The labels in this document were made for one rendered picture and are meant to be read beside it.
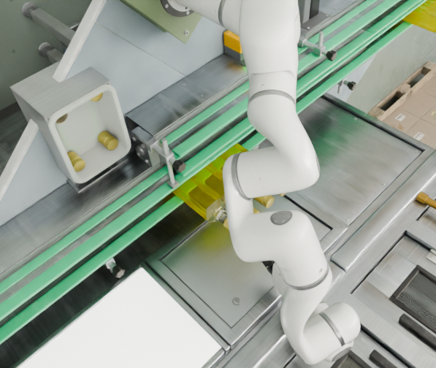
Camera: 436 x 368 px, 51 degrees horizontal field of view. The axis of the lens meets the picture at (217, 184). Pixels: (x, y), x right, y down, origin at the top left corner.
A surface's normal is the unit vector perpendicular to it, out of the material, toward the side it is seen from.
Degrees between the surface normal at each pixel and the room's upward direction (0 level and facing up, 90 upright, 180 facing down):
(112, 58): 0
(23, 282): 90
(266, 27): 81
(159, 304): 90
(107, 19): 0
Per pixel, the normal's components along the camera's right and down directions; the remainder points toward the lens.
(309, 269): 0.27, 0.40
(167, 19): 0.69, 0.54
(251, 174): -0.47, 0.09
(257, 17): -0.36, -0.41
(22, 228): -0.06, -0.64
